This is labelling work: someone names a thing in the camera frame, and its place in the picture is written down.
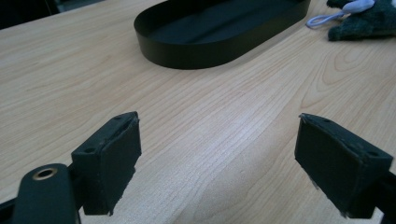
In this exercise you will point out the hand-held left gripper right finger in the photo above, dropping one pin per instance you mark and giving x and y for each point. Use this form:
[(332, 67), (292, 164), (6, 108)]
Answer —
[(336, 168)]

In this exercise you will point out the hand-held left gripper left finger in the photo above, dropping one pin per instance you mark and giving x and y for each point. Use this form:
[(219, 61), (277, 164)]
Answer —
[(106, 161)]

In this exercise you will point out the dark green plush toy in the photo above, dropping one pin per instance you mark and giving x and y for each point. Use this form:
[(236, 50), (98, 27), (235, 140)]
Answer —
[(364, 21)]

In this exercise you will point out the black oval tray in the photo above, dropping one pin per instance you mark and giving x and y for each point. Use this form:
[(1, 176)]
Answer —
[(218, 32)]

